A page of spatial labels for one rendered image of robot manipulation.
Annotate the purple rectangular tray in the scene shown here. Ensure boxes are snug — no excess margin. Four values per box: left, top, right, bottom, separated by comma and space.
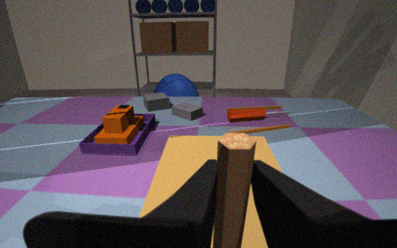
79, 114, 155, 156

